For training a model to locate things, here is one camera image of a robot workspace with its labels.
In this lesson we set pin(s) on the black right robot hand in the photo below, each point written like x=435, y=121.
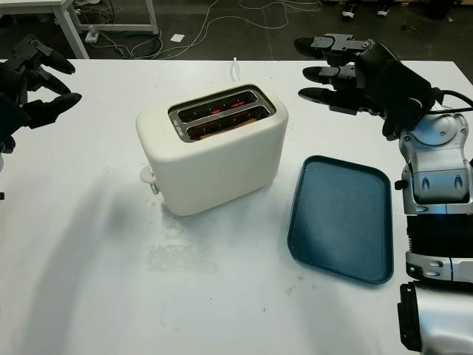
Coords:
x=367, y=75

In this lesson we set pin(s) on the small dark debris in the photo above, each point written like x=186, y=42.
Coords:
x=410, y=29

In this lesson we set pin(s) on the dark blue plastic tray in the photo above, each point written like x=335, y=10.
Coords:
x=340, y=222

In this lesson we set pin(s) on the browned toast slice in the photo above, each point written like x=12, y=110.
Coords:
x=248, y=122

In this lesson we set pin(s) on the white two-slot toaster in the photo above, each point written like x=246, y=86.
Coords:
x=221, y=166

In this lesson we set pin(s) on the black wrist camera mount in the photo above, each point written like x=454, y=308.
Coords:
x=406, y=88
x=11, y=116

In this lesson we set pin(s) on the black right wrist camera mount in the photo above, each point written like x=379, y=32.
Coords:
x=406, y=88

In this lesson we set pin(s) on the white square paper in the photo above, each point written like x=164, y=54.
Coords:
x=177, y=38

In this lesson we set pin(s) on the black equipment base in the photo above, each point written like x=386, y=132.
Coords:
x=436, y=9

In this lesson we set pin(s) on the white background desk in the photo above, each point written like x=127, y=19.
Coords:
x=74, y=37

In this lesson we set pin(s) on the white power strip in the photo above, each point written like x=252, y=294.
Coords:
x=92, y=37

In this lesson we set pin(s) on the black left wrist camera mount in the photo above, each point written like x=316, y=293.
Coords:
x=11, y=116

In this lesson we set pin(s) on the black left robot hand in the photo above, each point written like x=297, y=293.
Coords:
x=51, y=109

